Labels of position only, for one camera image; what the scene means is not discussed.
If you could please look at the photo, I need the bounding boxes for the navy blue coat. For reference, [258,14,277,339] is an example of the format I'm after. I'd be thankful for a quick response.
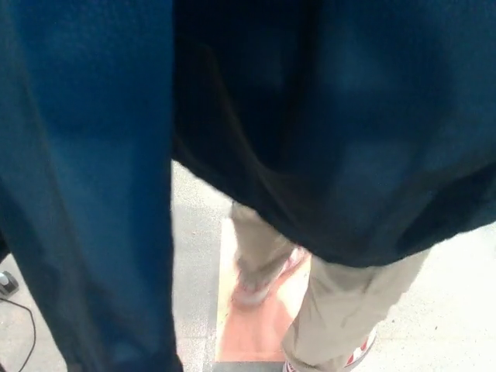
[0,0,496,372]

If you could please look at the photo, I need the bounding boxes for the person's left red sneaker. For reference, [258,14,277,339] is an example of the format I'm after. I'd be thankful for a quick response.
[232,247,311,309]

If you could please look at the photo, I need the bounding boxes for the orange floor mat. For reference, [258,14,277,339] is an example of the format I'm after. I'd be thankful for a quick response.
[215,220,311,363]

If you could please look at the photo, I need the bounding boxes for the beige trousers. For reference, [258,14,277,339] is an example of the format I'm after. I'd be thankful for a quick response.
[230,201,431,372]

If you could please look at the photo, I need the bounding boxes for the black floor cable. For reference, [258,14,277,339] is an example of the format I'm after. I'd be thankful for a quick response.
[0,296,38,372]

